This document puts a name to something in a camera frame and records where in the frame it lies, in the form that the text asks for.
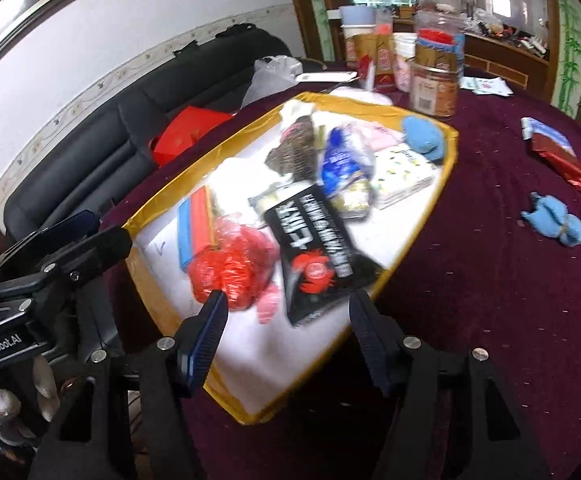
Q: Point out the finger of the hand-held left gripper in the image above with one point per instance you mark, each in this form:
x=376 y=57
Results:
x=65 y=225
x=100 y=250

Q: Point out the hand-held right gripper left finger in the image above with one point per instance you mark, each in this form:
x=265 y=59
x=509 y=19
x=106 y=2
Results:
x=210 y=330

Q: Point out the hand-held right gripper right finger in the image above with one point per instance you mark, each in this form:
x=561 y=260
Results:
x=370 y=340

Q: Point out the white box with yellow tape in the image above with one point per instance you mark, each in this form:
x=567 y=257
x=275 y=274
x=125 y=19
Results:
x=270 y=360

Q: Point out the red mesh bag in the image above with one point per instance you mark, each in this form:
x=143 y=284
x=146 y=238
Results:
x=230 y=265

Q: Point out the blue red box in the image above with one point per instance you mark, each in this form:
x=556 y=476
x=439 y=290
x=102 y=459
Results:
x=195 y=230

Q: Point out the black snack packet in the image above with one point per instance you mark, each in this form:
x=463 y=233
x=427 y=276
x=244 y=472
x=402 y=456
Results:
x=315 y=255

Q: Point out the white tissue pack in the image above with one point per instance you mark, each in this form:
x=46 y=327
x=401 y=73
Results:
x=405 y=175

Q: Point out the blue white plastic bag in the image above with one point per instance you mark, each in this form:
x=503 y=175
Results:
x=343 y=165

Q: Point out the brown knitted bundle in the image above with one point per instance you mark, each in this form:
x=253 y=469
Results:
x=290 y=152

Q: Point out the white sock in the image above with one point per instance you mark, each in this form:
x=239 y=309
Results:
x=298 y=112

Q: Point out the pink soft item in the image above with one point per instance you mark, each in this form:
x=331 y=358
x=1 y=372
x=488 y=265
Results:
x=269 y=305

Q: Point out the maroon tablecloth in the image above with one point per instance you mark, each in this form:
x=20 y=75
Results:
x=470 y=310

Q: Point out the black leather sofa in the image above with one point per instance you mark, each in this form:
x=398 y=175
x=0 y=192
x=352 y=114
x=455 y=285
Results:
x=95 y=125

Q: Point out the pink printed paper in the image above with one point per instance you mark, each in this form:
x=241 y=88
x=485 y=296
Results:
x=383 y=139

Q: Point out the blue knitted sock bundle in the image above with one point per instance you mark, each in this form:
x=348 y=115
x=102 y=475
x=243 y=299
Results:
x=420 y=135
x=555 y=222

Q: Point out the clear jar with brown label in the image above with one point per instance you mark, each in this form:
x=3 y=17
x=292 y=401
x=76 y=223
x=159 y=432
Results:
x=433 y=92

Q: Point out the red foil packet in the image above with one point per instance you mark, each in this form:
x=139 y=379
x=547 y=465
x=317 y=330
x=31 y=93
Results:
x=565 y=165

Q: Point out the white card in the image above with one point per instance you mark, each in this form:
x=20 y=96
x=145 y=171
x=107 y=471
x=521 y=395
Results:
x=325 y=77

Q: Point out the blue white foil packet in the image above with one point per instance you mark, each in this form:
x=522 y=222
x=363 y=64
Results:
x=537 y=127

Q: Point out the red gold carton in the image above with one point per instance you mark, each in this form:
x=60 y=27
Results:
x=383 y=65
x=358 y=52

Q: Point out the white paper packets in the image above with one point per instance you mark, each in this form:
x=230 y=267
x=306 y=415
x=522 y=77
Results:
x=485 y=86

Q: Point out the white pink cup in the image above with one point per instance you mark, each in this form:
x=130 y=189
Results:
x=404 y=60

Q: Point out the wooden cabinet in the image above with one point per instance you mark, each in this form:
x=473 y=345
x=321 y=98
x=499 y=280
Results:
x=507 y=62

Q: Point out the white plastic tub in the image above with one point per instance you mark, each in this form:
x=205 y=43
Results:
x=358 y=20

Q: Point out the clear jar with red lid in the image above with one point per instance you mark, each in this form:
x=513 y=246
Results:
x=440 y=25

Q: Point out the pile of cluttered items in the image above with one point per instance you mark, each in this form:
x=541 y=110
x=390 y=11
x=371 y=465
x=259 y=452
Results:
x=505 y=27

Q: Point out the bamboo wall painting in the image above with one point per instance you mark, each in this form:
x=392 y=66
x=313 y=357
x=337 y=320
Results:
x=320 y=5
x=577 y=55

